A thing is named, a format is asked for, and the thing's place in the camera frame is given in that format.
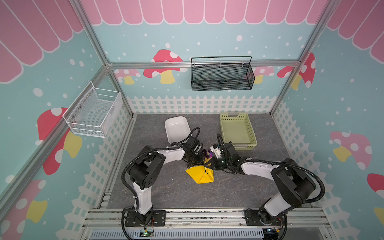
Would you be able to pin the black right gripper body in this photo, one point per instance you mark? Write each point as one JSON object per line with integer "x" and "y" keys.
{"x": 218, "y": 162}

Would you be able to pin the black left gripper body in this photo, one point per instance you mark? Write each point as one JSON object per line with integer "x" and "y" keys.
{"x": 195, "y": 159}

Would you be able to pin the yellow paper napkin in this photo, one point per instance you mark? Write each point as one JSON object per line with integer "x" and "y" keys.
{"x": 202, "y": 174}

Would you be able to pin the purple metal spoon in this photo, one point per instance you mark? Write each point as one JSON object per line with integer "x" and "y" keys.
{"x": 205, "y": 153}

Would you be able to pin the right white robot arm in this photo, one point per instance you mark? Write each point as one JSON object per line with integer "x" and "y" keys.
{"x": 294, "y": 183}

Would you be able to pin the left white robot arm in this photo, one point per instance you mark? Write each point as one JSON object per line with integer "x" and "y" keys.
{"x": 142, "y": 172}

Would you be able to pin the white plastic tub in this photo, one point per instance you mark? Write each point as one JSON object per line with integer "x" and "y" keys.
{"x": 177, "y": 129}

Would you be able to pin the green perforated plastic basket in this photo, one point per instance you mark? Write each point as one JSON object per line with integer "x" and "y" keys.
{"x": 237, "y": 128}

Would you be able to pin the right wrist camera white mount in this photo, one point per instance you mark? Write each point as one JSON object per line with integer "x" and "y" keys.
{"x": 216, "y": 151}

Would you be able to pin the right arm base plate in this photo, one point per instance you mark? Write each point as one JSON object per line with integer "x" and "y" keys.
{"x": 258, "y": 217}

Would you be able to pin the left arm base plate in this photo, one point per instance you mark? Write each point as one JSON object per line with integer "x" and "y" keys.
{"x": 153, "y": 218}

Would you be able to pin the black mesh wall basket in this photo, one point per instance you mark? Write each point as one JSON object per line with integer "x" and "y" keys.
{"x": 222, "y": 73}

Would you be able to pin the white wire wall basket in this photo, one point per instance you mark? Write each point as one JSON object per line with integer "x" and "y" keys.
{"x": 93, "y": 112}

